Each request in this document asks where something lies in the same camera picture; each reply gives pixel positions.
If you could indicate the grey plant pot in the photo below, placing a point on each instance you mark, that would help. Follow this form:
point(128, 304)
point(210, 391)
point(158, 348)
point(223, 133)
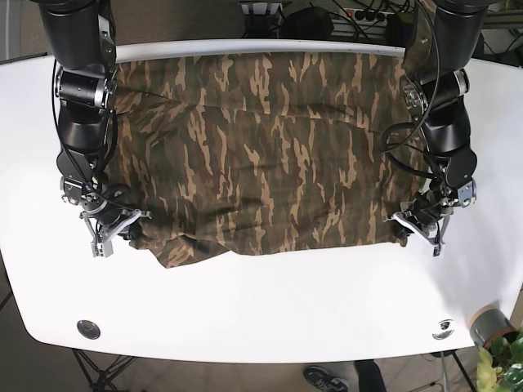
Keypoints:
point(489, 323)

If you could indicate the camouflage pattern T-shirt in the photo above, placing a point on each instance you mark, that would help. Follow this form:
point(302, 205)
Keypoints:
point(260, 153)

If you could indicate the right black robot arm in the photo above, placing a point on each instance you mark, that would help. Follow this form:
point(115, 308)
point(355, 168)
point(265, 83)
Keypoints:
point(81, 35)

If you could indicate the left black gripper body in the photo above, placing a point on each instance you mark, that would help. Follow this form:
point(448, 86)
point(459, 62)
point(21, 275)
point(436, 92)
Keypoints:
point(427, 217)

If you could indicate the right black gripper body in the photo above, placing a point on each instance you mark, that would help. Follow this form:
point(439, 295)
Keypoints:
point(105, 222)

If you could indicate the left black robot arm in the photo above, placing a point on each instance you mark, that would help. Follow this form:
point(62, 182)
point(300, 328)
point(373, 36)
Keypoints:
point(436, 144)

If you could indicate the left silver table grommet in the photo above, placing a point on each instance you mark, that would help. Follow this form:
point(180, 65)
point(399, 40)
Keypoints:
point(88, 329)

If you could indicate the right silver table grommet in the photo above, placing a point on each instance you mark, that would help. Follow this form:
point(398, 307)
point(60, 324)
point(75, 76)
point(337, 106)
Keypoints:
point(444, 329)

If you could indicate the green potted plant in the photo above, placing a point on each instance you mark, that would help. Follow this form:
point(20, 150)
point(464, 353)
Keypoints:
point(500, 367)

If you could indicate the silver table grommet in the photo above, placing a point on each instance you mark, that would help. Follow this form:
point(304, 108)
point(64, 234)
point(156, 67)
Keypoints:
point(88, 329)
point(444, 329)

